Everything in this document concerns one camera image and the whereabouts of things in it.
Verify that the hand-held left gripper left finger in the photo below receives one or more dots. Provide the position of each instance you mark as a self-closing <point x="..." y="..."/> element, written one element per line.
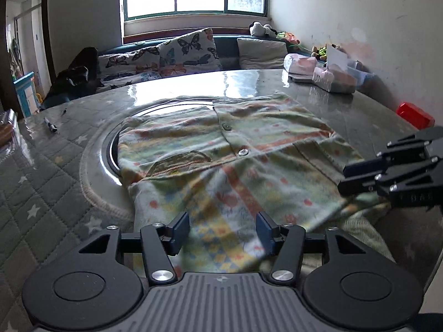
<point x="179" y="233"/>

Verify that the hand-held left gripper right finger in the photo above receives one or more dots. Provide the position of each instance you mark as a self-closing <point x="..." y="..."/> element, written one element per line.
<point x="266" y="233"/>

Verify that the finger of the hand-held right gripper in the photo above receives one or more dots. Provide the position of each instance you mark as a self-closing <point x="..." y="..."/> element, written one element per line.
<point x="363" y="167"/>
<point x="356" y="184"/>

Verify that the pastel patterned button shirt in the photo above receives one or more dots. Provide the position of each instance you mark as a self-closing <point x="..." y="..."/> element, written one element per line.
<point x="242" y="179"/>

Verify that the red box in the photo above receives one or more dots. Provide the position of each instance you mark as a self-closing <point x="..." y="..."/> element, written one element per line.
<point x="415" y="114"/>

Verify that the round built-in hotplate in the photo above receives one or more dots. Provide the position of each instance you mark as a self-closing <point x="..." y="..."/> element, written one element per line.
<point x="103" y="152"/>

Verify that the pink white tissue pack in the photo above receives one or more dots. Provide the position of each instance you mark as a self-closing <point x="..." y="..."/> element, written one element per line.
<point x="299" y="64"/>

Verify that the brown plush toy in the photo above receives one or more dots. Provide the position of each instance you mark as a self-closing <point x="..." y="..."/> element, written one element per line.
<point x="322" y="51"/>

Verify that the pink green plush toy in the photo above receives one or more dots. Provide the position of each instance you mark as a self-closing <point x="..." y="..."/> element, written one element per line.
<point x="287" y="38"/>

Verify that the grey pillow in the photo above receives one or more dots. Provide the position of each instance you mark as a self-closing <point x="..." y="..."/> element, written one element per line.
<point x="261" y="52"/>

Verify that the black pen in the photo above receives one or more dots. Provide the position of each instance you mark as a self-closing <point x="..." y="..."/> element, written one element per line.
<point x="50" y="125"/>

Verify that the black white plush toy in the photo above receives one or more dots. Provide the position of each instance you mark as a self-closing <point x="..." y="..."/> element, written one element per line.
<point x="261" y="29"/>

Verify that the flat butterfly print pillow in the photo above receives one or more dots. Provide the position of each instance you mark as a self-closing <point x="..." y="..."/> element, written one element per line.
<point x="128" y="64"/>

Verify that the teal sofa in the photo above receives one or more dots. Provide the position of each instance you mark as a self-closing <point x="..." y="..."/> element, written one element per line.
<point x="226" y="46"/>

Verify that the black bag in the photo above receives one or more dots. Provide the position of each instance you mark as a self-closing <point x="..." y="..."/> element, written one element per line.
<point x="67" y="88"/>

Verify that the large butterfly print pillow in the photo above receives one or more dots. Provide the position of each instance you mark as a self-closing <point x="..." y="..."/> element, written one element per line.
<point x="193" y="50"/>

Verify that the black backpack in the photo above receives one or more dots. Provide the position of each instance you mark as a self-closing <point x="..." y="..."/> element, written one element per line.
<point x="84" y="60"/>

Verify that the blue cabinet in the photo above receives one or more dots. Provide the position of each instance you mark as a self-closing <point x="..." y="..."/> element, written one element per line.
<point x="26" y="93"/>

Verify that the dark wooden door frame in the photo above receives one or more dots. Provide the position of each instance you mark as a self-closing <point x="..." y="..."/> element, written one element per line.
<point x="46" y="24"/>

